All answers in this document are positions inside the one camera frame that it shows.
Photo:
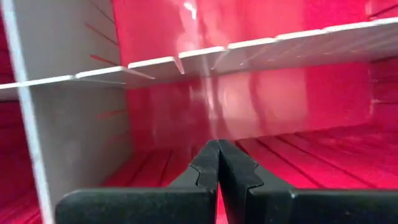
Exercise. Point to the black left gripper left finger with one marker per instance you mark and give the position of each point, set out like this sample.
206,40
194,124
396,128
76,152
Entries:
140,207

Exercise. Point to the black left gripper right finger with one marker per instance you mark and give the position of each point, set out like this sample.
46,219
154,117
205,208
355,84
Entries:
295,208

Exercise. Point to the short grey divider panel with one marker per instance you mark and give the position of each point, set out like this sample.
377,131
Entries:
77,140

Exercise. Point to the long grey slotted divider panel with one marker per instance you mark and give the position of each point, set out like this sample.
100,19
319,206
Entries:
280,53

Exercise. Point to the large red plastic bin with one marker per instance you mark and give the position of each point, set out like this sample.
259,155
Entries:
248,18

